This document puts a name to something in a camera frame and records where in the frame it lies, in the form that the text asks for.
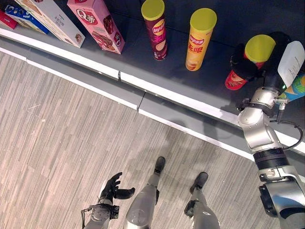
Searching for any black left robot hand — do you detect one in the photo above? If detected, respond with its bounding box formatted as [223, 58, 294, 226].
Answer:
[99, 172, 136, 206]

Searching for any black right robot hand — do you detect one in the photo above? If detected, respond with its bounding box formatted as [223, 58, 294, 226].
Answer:
[230, 31, 305, 90]

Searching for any red chip can yellow lid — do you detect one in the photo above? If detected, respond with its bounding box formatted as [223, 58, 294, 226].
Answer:
[224, 34, 276, 91]

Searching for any blue green chip can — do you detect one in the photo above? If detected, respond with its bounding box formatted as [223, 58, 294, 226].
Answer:
[278, 73, 305, 102]

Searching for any silver left robot leg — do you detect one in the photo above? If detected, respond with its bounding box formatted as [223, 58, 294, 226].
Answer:
[122, 156, 166, 229]

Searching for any silver robot leg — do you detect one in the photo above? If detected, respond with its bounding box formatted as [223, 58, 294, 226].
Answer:
[183, 171, 221, 229]
[122, 156, 166, 229]

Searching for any silver right robot leg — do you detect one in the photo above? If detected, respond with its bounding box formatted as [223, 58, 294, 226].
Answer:
[183, 171, 221, 229]

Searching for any dark grey shelf board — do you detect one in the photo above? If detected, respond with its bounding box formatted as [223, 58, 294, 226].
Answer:
[0, 35, 305, 177]
[0, 0, 305, 155]

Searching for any maroon chip can yellow lid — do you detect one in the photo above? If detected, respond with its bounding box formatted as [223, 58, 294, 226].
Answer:
[141, 0, 168, 61]

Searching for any pink snack box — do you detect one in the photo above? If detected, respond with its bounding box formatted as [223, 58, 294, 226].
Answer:
[67, 0, 126, 55]

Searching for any white snack box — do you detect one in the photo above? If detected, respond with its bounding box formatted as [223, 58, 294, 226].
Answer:
[13, 0, 86, 49]

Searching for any blue cookie box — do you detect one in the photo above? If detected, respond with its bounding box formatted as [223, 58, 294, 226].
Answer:
[4, 4, 50, 34]

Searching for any red snack box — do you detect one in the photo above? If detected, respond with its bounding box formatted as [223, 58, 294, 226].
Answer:
[0, 10, 19, 31]

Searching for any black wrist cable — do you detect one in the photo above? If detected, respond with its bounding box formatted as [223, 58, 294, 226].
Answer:
[269, 108, 305, 151]

